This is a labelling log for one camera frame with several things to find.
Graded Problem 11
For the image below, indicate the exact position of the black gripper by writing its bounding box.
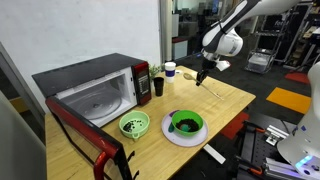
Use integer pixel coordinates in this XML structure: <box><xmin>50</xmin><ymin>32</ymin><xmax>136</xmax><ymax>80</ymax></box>
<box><xmin>195</xmin><ymin>53</ymin><xmax>218</xmax><ymax>87</ymax></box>

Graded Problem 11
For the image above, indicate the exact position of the white plastic stick tool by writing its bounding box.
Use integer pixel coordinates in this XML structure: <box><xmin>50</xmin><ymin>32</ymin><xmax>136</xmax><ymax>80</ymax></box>
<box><xmin>182</xmin><ymin>72</ymin><xmax>224</xmax><ymax>101</ymax></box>

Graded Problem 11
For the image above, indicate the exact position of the white paper cup blue band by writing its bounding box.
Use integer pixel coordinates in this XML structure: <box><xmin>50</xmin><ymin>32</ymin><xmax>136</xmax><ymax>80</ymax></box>
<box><xmin>164</xmin><ymin>61</ymin><xmax>177</xmax><ymax>84</ymax></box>

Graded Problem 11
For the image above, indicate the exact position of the grey blue cabinet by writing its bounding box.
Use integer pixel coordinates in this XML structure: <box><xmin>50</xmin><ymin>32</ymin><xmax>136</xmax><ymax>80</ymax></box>
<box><xmin>171</xmin><ymin>36</ymin><xmax>190</xmax><ymax>62</ymax></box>

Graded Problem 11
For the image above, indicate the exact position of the black cup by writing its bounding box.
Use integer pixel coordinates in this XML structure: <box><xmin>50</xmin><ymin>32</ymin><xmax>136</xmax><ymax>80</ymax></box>
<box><xmin>153</xmin><ymin>76</ymin><xmax>166</xmax><ymax>98</ymax></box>

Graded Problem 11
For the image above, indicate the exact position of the small plant in white pot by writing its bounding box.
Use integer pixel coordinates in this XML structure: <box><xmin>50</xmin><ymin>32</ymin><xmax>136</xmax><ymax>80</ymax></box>
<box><xmin>148</xmin><ymin>63</ymin><xmax>166</xmax><ymax>81</ymax></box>

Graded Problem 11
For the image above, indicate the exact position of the red floor mat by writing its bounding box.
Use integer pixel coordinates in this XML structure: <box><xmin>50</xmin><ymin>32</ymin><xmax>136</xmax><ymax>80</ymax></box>
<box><xmin>219</xmin><ymin>112</ymin><xmax>250</xmax><ymax>141</ymax></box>
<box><xmin>284</xmin><ymin>72</ymin><xmax>312</xmax><ymax>86</ymax></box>

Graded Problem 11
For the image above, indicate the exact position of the pale grey round plate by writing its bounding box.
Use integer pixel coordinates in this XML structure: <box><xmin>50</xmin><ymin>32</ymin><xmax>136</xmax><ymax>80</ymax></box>
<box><xmin>161</xmin><ymin>111</ymin><xmax>210</xmax><ymax>148</ymax></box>

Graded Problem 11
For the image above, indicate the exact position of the white flat bar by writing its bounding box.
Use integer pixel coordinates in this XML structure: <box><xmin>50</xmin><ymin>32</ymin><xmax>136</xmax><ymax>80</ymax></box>
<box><xmin>203</xmin><ymin>143</ymin><xmax>227</xmax><ymax>165</ymax></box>

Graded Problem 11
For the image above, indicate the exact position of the black perforated breadboard table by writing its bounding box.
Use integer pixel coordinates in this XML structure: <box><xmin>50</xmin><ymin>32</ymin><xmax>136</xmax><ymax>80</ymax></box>
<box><xmin>234</xmin><ymin>113</ymin><xmax>320</xmax><ymax>180</ymax></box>

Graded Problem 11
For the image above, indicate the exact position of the orange floor mat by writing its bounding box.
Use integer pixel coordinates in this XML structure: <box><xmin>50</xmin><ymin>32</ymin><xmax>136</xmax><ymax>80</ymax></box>
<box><xmin>265</xmin><ymin>87</ymin><xmax>313</xmax><ymax>116</ymax></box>

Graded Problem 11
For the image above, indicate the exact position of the black and red microwave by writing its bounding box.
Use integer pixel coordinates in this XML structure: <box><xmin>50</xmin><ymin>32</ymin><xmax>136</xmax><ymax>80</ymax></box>
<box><xmin>32</xmin><ymin>52</ymin><xmax>153</xmax><ymax>180</ymax></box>

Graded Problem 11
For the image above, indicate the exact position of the metal wire cart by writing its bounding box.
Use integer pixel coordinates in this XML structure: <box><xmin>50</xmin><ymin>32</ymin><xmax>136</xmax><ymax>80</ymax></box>
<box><xmin>244</xmin><ymin>30</ymin><xmax>278</xmax><ymax>75</ymax></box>

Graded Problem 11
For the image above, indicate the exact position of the light green handled bowl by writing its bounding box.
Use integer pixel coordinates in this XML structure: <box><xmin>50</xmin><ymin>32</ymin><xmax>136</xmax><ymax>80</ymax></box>
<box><xmin>118</xmin><ymin>110</ymin><xmax>151</xmax><ymax>140</ymax></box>

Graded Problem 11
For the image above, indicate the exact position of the aluminium extrusion bracket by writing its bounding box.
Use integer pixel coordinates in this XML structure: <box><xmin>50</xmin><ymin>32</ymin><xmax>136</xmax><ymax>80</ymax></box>
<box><xmin>264</xmin><ymin>124</ymin><xmax>290</xmax><ymax>147</ymax></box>

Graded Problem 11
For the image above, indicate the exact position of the orange handled tool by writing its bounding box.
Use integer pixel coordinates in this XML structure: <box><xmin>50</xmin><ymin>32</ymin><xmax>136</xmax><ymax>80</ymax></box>
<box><xmin>245</xmin><ymin>164</ymin><xmax>265</xmax><ymax>177</ymax></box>

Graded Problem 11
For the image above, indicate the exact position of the grey metal frame post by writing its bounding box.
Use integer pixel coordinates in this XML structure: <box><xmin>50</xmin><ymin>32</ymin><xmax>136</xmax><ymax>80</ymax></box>
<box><xmin>0</xmin><ymin>41</ymin><xmax>48</xmax><ymax>180</ymax></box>

